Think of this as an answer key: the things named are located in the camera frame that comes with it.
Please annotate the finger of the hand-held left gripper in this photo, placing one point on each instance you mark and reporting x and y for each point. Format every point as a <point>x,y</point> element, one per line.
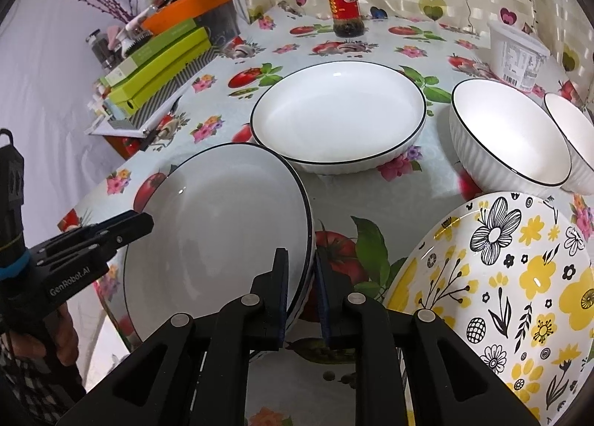
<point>116,229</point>

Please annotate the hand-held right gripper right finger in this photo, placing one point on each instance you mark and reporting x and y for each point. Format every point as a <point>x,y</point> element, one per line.
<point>325,300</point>

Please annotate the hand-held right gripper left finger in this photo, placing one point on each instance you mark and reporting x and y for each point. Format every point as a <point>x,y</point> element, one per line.
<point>280,300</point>

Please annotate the white plate black rim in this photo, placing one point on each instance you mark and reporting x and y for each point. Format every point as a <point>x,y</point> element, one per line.
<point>209,231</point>
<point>334,115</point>

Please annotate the white ribbed bowl black rim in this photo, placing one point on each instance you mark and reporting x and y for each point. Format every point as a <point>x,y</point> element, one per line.
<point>501,129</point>
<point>574,129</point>

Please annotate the person's left hand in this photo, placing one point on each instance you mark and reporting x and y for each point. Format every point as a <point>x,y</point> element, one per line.
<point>67,335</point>

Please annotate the black white striped box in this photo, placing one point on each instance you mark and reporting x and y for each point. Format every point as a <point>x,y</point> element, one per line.
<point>158,107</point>

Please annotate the pale green box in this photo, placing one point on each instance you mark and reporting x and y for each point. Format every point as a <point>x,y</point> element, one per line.
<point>148,52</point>

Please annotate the glass jar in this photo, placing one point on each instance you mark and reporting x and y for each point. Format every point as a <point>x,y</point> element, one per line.
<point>98,50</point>

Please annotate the yellow floral plate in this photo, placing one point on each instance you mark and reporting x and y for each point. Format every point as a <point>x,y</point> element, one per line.
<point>510,291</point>

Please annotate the dark box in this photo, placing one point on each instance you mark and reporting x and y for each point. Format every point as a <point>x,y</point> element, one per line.
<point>222,25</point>

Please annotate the orange box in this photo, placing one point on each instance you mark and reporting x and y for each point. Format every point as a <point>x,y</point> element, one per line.
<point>195,4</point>

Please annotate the sauce jar red label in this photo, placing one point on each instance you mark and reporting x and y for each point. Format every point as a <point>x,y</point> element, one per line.
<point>343,8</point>

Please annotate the white plastic tub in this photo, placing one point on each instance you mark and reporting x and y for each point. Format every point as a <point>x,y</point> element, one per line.
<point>515,59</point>

